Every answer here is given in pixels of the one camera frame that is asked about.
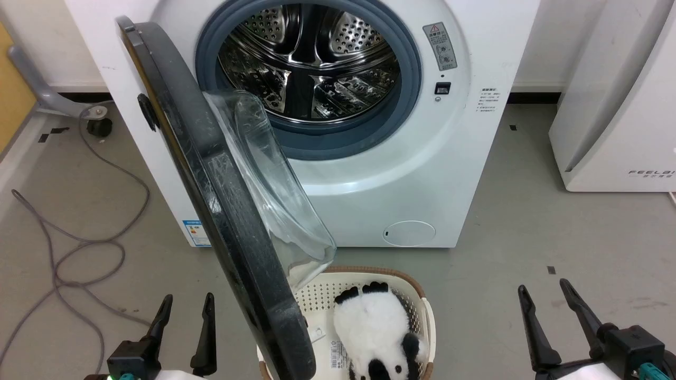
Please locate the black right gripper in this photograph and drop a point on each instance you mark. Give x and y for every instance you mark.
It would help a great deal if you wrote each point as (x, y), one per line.
(631, 348)

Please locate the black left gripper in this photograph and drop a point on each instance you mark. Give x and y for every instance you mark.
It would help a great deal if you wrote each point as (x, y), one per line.
(132, 360)

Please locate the dark round washing machine door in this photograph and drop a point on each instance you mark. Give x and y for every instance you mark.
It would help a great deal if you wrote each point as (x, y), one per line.
(211, 174)

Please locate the white front-load washing machine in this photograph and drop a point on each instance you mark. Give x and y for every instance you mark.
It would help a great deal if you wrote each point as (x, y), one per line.
(401, 174)

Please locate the black door latch socket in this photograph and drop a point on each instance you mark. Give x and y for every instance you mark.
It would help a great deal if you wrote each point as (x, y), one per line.
(442, 87)

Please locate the grey rubber door gasket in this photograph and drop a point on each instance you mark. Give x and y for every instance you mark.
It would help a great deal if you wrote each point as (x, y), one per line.
(406, 89)

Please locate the steel washing machine drum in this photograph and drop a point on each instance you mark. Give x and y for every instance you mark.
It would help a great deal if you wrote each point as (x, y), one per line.
(311, 58)

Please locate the blue white energy label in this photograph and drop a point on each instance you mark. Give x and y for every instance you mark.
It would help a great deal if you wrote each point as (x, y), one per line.
(196, 233)

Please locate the cream plastic laundry basket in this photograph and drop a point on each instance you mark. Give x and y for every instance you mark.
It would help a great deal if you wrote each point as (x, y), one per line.
(317, 306)

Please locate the white barcode tag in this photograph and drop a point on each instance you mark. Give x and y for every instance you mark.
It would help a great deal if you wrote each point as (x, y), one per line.
(336, 354)

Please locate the round white filter cover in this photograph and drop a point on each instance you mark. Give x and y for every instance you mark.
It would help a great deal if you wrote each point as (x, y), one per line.
(409, 233)

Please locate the black white panda plush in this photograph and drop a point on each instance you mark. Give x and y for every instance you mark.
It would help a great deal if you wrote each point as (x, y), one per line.
(372, 332)

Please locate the white appliance with grey lettering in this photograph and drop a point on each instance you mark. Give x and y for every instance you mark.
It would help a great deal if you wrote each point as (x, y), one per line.
(618, 116)

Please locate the black caster wheel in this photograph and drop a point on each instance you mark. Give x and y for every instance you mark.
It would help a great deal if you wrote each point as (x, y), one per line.
(100, 127)

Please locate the small black text label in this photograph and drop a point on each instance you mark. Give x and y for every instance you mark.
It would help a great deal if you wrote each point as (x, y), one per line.
(488, 100)

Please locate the grey metal stand leg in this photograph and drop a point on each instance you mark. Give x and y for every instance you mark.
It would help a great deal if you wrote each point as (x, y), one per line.
(42, 89)

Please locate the yellow wooden panel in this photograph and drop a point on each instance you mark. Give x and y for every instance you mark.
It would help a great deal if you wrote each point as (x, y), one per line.
(11, 95)

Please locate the grey warning sticker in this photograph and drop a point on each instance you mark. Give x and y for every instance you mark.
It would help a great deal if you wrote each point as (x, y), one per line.
(440, 46)

